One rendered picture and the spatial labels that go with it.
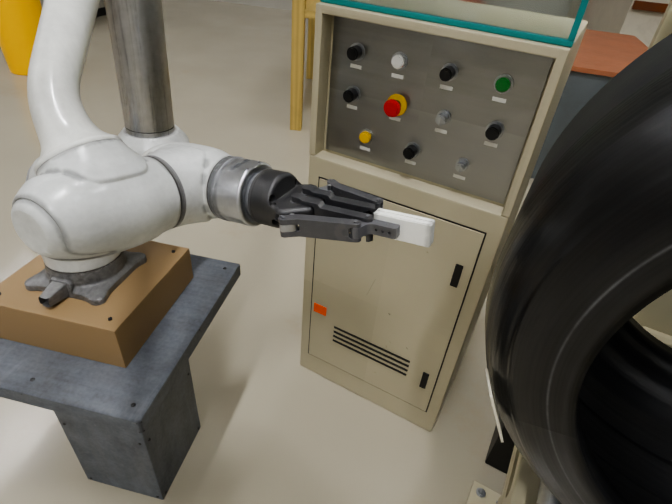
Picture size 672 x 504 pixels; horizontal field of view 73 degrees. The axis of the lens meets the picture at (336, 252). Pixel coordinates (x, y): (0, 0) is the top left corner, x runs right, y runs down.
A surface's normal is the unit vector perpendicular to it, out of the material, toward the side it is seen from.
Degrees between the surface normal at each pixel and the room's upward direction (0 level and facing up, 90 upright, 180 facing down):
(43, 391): 0
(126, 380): 0
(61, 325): 90
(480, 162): 90
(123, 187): 46
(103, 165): 39
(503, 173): 90
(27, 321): 90
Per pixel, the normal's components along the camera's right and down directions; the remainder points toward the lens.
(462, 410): 0.07, -0.80
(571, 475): -0.61, 0.54
